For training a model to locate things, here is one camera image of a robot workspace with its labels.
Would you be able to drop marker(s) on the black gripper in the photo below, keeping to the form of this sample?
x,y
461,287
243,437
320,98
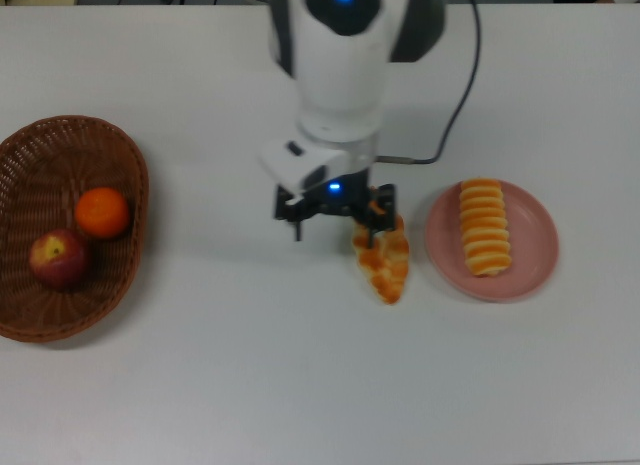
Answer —
x,y
345,202

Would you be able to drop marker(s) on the orange tangerine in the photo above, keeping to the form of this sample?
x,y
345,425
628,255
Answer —
x,y
102,212

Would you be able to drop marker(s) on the brown woven basket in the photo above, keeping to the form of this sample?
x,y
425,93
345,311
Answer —
x,y
55,310

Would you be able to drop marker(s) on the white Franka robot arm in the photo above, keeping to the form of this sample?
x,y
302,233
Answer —
x,y
340,60

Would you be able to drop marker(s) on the red apple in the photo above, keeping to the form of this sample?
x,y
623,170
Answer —
x,y
57,260

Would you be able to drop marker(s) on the pink plate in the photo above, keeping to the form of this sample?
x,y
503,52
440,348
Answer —
x,y
535,240

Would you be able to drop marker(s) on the striped bread roll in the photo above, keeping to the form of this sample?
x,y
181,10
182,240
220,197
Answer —
x,y
485,230

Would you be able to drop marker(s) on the braided pointed bread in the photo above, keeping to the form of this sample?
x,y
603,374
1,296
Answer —
x,y
387,270

